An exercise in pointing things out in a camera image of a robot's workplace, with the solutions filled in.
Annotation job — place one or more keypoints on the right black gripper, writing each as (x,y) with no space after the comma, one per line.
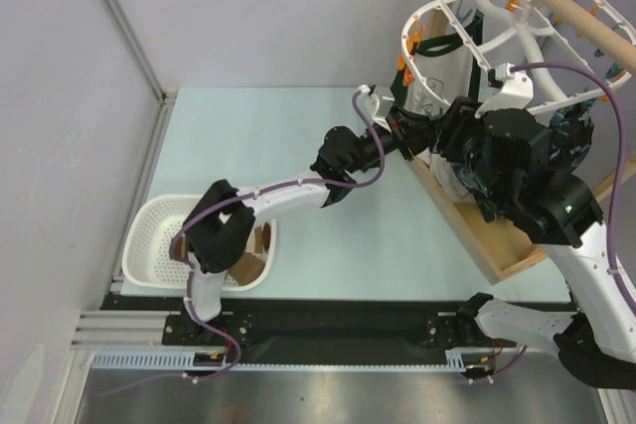
(452,122)

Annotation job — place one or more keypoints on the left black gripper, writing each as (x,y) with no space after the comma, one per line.
(408,131)

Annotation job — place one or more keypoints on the teal clothespin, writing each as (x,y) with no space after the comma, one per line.
(434,114)

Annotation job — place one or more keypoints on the white round clip hanger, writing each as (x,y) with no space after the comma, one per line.
(521,25)

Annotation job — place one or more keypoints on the brown socks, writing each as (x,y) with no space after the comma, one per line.
(254,264)

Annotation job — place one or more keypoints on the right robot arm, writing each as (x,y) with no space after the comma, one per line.
(596,344)

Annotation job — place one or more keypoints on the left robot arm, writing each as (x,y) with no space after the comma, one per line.
(213,236)

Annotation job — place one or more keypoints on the dark green sleeve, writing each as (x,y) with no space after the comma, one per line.
(398,89)

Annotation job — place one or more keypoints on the orange clothespin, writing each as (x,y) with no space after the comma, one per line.
(407,77)

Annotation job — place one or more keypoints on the white printed t-shirt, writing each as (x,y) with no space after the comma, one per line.
(448,76)

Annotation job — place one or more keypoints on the dark patterned garment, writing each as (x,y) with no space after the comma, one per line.
(571,136)

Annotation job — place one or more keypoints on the wooden rod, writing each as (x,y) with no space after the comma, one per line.
(595,31)

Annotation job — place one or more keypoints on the aluminium corner profile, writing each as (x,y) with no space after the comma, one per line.
(116,14)

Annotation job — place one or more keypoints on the white perforated laundry basket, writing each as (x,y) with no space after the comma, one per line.
(146,263)

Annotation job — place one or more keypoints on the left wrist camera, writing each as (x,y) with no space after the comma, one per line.
(378,101)

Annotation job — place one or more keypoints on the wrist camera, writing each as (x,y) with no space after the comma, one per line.
(514,90)
(378,101)

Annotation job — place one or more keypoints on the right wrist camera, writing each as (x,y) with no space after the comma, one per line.
(514,90)

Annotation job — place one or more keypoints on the wooden rack frame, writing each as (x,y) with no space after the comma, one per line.
(499,249)

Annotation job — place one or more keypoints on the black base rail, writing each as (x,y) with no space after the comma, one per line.
(321,332)

